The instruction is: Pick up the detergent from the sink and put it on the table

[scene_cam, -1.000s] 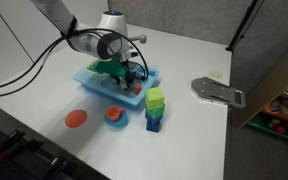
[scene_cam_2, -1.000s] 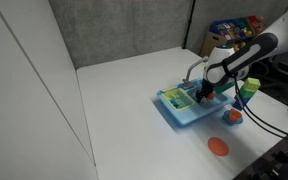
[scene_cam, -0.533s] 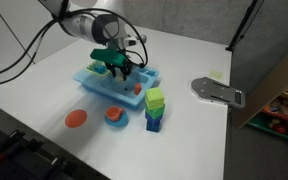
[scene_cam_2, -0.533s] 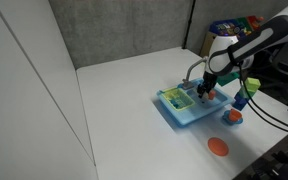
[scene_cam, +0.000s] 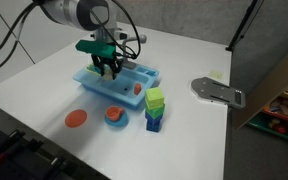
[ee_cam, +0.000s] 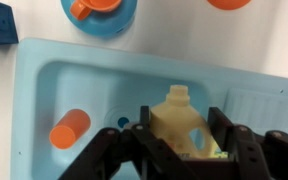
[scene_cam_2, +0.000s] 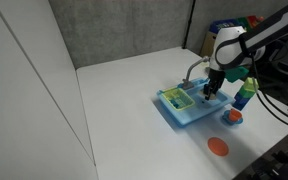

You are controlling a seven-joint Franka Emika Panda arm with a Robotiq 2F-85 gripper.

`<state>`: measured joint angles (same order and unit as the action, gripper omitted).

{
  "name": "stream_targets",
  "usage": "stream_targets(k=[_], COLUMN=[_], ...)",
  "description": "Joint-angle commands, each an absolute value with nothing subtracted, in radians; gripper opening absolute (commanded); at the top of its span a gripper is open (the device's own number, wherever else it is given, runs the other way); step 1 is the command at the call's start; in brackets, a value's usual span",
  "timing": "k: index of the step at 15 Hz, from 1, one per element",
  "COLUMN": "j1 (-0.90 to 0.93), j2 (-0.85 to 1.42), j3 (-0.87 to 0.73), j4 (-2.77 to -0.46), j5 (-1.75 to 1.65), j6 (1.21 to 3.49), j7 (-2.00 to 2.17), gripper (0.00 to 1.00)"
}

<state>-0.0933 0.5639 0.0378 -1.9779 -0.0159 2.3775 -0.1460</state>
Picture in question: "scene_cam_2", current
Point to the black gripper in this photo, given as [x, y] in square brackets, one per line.
[215, 77]

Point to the cream detergent bottle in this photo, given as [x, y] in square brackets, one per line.
[212, 97]

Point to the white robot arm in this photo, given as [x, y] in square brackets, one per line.
[244, 43]

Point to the blue toy sink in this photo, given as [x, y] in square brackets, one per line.
[187, 115]

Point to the yellow-green dish rack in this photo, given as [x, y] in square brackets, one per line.
[184, 103]

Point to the grey toy faucet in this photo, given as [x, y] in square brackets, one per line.
[190, 70]

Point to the dark blue block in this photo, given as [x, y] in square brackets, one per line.
[239, 106]

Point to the blue toy saucer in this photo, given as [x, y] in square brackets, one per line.
[227, 119]

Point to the teal toy cup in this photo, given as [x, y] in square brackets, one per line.
[174, 102]

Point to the lime green block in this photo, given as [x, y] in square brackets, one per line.
[250, 84]

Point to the flat orange toy plate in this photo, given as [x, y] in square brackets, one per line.
[218, 146]

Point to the shelf of colourful toys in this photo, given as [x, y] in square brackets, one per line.
[230, 25]

